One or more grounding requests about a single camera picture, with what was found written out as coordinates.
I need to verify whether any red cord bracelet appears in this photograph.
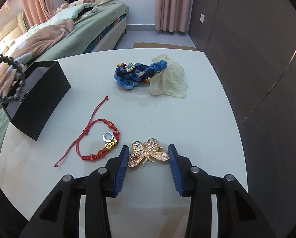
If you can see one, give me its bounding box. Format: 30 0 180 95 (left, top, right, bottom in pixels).
54 96 121 168

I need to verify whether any white wall switch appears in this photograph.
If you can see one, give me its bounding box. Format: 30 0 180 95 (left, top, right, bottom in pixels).
199 14 205 23

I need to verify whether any pink curtain by window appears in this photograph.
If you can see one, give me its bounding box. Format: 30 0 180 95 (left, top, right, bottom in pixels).
22 0 56 27

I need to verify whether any gold butterfly brooch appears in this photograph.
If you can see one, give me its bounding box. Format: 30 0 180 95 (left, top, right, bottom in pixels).
128 138 169 168

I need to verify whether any pink brown fleece blanket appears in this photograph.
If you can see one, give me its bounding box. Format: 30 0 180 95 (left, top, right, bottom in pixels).
0 19 74 98

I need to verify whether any bed with green blanket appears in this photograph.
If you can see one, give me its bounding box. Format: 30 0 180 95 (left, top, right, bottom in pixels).
0 2 130 179

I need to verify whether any translucent white organza pouch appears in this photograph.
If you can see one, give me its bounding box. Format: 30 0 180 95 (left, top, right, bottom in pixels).
148 54 188 98

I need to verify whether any grey bead bracelet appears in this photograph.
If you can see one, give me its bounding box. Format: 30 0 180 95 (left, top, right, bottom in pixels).
0 54 27 105

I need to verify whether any black jewelry box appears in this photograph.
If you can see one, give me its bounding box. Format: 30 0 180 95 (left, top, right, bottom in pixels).
2 61 71 141

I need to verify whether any flattened cardboard sheet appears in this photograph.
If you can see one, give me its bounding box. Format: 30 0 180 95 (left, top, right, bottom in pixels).
133 42 197 51

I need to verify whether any silver ring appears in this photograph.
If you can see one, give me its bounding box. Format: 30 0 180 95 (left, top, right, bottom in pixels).
102 131 115 143

